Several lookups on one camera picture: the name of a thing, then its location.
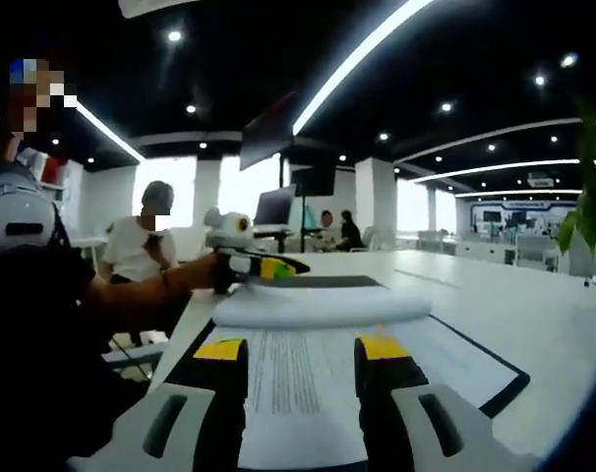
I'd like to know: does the white chest-worn device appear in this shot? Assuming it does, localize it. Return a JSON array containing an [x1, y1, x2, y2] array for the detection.
[[0, 161, 61, 257]]

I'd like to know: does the white ceiling air vent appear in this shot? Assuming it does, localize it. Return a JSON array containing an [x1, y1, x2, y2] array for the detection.
[[118, 0, 191, 20]]

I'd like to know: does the row of grey office chairs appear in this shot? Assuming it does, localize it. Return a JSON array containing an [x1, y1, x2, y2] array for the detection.
[[415, 228, 563, 271]]

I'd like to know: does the green leafy potted plant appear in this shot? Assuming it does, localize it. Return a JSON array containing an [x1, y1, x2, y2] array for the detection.
[[557, 95, 596, 276]]

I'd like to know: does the person's torso in black shirt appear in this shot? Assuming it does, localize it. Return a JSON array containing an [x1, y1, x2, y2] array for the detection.
[[0, 127, 151, 472]]

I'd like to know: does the white office chair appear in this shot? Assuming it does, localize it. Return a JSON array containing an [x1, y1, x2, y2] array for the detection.
[[100, 328, 169, 375]]

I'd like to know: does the hanging dark display screen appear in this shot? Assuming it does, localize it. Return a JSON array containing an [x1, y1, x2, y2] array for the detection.
[[238, 91, 299, 172]]

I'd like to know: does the white square pillar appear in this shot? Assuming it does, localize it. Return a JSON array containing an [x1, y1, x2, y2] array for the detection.
[[354, 156, 398, 247]]

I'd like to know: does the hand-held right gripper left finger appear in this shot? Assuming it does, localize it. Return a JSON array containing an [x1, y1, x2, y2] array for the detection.
[[65, 336, 251, 472]]

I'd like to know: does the long ceiling light strip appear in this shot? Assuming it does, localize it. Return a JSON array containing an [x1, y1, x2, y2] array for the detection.
[[292, 0, 435, 134]]

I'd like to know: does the black mounted screen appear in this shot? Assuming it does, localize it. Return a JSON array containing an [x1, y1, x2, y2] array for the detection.
[[290, 164, 337, 198]]

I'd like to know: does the dark desk monitor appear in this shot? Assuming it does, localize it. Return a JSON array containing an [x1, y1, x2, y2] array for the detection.
[[253, 184, 298, 228]]

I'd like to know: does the white paper sheet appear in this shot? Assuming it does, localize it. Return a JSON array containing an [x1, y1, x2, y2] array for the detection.
[[157, 273, 531, 472]]

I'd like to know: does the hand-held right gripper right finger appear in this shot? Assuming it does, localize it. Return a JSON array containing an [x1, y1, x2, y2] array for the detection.
[[353, 333, 541, 472]]

